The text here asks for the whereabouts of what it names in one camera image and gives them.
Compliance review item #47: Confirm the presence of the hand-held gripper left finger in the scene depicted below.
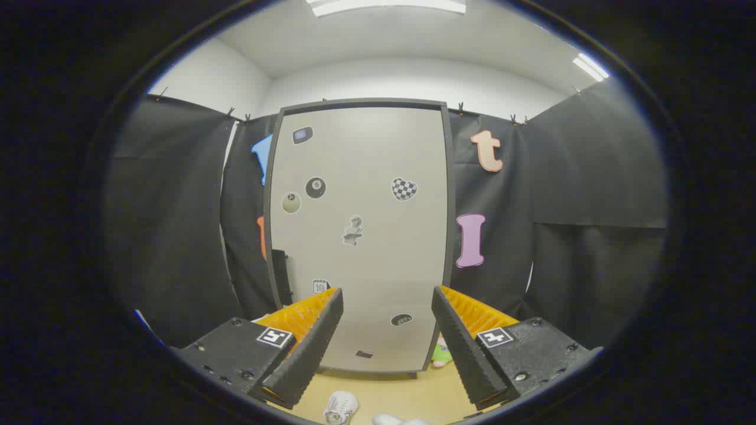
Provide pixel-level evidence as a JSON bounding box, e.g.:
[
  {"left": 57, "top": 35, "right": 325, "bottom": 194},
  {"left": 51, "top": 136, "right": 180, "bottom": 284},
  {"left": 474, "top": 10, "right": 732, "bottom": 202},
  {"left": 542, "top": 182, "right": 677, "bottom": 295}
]
[{"left": 174, "top": 287, "right": 344, "bottom": 410}]

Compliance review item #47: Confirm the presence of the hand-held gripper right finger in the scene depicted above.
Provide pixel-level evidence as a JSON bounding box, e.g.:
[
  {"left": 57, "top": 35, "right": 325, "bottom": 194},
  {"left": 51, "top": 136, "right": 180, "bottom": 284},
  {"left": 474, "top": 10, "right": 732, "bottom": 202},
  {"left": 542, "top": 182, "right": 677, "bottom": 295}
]
[{"left": 431, "top": 285, "right": 604, "bottom": 412}]

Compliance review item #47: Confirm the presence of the white canvas shoe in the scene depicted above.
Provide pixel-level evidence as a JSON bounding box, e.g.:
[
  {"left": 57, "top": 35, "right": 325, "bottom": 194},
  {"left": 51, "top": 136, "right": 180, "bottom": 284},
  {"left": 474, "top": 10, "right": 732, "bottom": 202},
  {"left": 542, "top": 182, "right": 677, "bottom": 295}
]
[
  {"left": 372, "top": 413, "right": 433, "bottom": 425},
  {"left": 324, "top": 390, "right": 360, "bottom": 425}
]

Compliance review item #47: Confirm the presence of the grey shoe cabinet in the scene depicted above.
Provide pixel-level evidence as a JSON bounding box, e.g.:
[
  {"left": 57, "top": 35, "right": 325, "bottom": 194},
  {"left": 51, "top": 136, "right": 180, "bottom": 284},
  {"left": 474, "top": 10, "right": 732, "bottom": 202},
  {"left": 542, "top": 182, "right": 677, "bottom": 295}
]
[{"left": 263, "top": 97, "right": 458, "bottom": 380}]

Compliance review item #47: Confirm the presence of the pink and green plush toy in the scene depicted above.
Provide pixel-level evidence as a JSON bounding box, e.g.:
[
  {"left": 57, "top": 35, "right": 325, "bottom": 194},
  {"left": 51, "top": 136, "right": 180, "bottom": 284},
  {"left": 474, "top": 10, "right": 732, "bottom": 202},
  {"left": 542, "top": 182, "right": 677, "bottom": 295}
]
[{"left": 430, "top": 335, "right": 454, "bottom": 369}]

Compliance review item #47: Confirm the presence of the small ceiling light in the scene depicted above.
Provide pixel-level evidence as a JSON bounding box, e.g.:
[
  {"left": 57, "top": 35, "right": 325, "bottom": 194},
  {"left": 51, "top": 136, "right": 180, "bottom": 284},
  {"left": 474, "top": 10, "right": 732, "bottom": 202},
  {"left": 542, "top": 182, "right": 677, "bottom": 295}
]
[{"left": 572, "top": 53, "right": 610, "bottom": 82}]

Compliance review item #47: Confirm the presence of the long ceiling light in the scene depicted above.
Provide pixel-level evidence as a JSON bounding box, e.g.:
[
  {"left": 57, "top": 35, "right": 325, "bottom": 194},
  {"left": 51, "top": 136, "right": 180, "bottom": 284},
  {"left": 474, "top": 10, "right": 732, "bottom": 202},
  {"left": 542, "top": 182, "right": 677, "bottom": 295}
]
[{"left": 306, "top": 0, "right": 467, "bottom": 18}]

